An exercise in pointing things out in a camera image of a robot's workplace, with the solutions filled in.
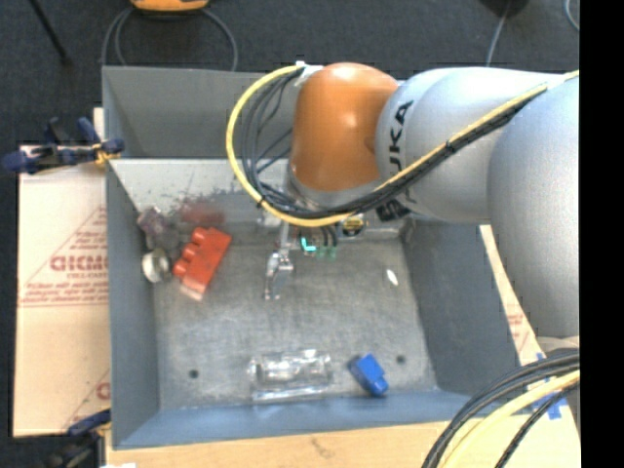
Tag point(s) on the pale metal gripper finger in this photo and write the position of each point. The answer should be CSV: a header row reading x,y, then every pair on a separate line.
x,y
284,276
271,281

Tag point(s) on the grey metal bin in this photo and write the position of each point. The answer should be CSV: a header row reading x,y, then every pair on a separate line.
x,y
292,320

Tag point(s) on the orange-red toy block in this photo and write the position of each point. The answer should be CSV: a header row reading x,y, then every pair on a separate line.
x,y
202,259

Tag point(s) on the small white scrap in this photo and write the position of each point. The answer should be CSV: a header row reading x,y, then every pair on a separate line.
x,y
391,277

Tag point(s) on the clear glass bottle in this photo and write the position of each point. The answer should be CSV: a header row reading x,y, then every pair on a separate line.
x,y
290,373

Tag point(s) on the clear round glass thing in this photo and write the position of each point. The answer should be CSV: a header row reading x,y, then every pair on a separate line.
x,y
155,266

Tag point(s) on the blue plastic block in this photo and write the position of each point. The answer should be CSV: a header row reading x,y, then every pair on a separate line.
x,y
369,374

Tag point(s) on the purple clear plastic thing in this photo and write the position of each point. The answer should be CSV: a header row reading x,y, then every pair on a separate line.
x,y
152,222

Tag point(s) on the brown cardboard board, red print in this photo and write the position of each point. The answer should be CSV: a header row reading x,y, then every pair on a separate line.
x,y
58,310

